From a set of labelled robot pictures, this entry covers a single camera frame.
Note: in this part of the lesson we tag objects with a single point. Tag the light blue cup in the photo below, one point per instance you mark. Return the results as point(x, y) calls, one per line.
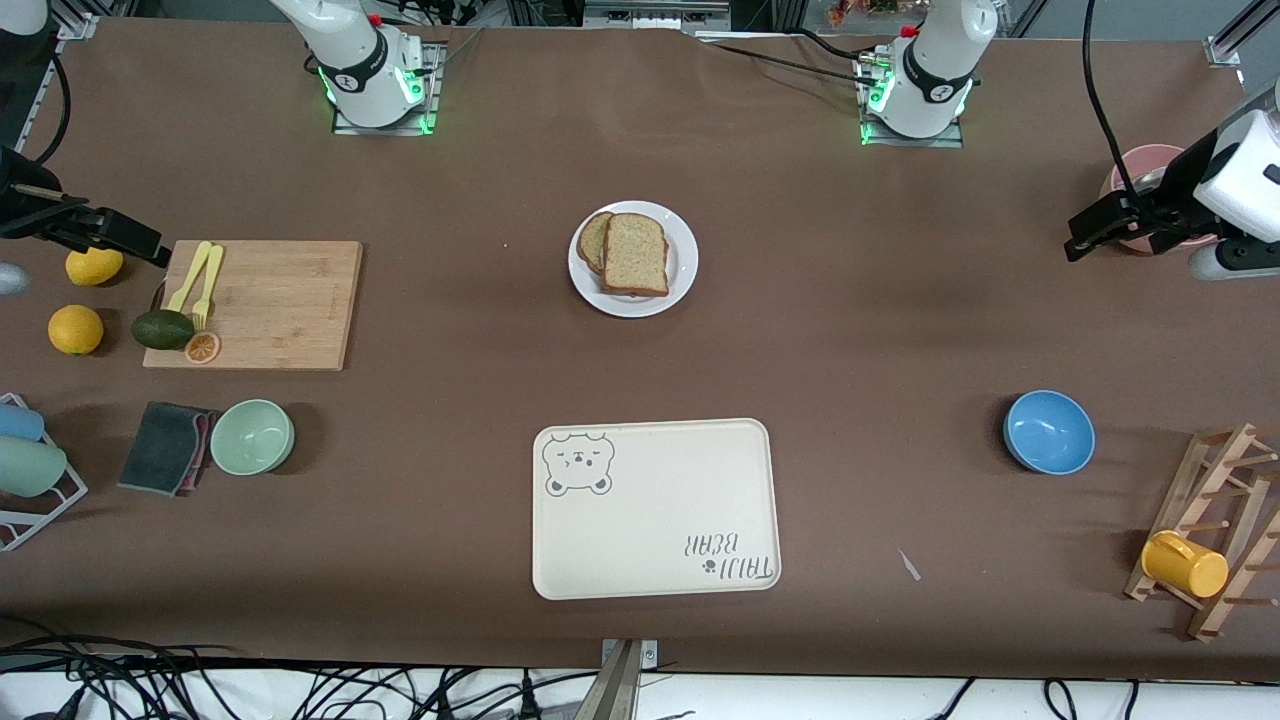
point(20, 422)

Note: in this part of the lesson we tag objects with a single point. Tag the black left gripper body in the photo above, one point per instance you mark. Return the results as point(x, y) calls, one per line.
point(1172, 203)

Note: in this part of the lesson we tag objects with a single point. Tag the dark green avocado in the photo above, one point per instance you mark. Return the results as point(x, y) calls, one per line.
point(163, 330)

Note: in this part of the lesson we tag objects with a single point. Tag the pale green cup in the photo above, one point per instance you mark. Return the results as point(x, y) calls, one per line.
point(30, 467)

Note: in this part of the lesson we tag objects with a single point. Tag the yellow mug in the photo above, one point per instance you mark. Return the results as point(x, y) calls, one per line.
point(1190, 568)

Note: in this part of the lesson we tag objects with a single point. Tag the aluminium frame profile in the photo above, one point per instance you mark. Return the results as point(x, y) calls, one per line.
point(1240, 25)

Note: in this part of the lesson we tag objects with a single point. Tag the dark grey folded cloth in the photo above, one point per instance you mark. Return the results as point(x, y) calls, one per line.
point(160, 450)

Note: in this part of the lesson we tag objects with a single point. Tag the pale green bowl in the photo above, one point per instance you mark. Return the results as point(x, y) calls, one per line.
point(252, 437)

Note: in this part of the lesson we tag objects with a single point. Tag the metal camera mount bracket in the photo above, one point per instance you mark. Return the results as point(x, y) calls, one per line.
point(615, 690)

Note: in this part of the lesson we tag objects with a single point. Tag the blue bowl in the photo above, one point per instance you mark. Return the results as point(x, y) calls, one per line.
point(1048, 433)

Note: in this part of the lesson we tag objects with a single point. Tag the pink bowl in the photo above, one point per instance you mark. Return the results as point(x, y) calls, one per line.
point(1140, 160)

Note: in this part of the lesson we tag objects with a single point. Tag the cream bear print tray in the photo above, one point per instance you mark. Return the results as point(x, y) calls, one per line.
point(650, 520)

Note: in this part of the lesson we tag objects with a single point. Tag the orange slice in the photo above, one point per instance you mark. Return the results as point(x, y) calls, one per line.
point(202, 348)

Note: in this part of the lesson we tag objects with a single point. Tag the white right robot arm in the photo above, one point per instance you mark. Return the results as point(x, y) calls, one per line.
point(350, 60)

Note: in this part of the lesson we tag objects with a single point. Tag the metal spoon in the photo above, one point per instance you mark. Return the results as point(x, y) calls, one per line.
point(1148, 180)

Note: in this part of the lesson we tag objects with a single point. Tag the small grey paper scrap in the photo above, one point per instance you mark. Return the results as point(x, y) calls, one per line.
point(909, 566)

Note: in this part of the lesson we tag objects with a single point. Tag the bamboo cutting board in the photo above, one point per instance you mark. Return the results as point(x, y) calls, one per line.
point(270, 310)

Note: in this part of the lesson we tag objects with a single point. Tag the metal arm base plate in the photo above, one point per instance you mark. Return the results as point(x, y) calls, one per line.
point(432, 95)
point(955, 138)

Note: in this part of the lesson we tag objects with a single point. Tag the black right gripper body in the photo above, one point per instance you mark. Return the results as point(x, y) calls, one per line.
point(22, 213)

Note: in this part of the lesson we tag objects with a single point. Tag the brown bread slice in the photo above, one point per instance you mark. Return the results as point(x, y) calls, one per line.
point(592, 240)
point(636, 255)

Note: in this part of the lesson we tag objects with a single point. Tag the grey metal box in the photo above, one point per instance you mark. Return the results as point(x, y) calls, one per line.
point(650, 15)

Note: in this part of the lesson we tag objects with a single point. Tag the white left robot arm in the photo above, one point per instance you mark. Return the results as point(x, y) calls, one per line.
point(940, 60)

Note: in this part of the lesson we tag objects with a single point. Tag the round white plate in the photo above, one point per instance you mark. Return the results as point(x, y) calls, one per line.
point(680, 285)

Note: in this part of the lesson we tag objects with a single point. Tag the wooden mug rack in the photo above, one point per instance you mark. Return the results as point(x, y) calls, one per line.
point(1185, 480)

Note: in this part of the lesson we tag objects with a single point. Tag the brown table cover sheet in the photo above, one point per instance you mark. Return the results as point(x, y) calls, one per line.
point(800, 350)

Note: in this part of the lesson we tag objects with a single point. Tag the yellow lemon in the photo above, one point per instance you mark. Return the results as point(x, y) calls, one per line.
point(95, 270)
point(76, 330)

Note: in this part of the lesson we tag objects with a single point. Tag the yellow plastic knife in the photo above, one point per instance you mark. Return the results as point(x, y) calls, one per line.
point(190, 278)

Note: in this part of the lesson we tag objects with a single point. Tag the yellow plastic fork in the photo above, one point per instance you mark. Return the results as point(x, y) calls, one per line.
point(208, 285)

